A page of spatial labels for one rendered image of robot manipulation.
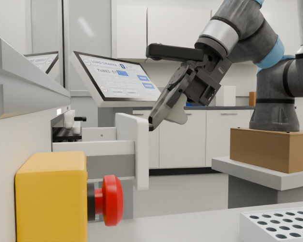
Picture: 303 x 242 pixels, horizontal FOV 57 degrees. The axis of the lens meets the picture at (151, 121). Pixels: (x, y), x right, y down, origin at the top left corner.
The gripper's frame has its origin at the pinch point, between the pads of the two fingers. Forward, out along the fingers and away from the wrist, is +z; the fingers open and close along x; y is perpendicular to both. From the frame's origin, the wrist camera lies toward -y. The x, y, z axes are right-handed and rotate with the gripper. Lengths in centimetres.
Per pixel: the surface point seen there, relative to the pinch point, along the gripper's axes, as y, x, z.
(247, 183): 42.9, 22.1, -3.2
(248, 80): 177, 340, -170
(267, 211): 16.8, -21.0, 2.9
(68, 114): -14.3, 17.1, 9.2
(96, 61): -19, 89, -16
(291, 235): 16.3, -27.1, 3.9
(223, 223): 15.5, -15.8, 8.2
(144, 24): -6, 322, -129
